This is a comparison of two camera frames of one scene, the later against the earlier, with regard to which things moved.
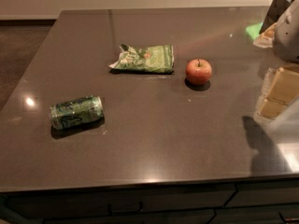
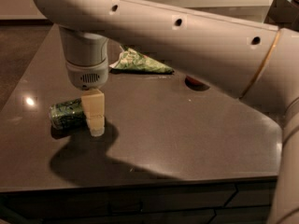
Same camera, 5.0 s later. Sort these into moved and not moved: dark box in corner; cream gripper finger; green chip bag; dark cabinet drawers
Moved: cream gripper finger
Not moved: dark box in corner; dark cabinet drawers; green chip bag
